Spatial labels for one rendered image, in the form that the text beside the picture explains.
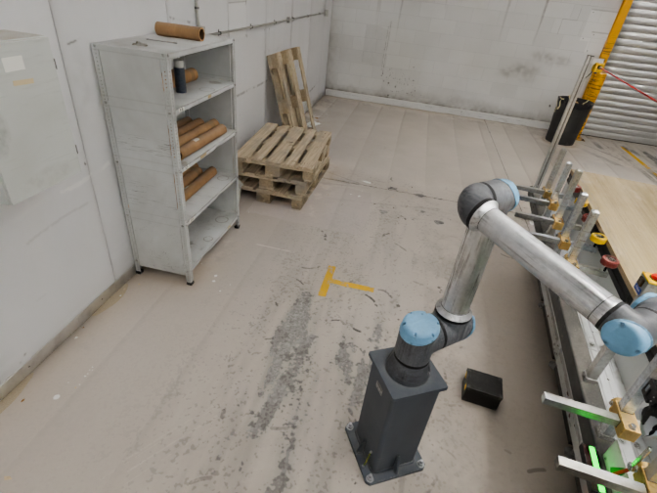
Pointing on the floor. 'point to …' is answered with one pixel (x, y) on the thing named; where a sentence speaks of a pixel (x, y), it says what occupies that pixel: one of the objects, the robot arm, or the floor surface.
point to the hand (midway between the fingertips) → (647, 435)
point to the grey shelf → (140, 185)
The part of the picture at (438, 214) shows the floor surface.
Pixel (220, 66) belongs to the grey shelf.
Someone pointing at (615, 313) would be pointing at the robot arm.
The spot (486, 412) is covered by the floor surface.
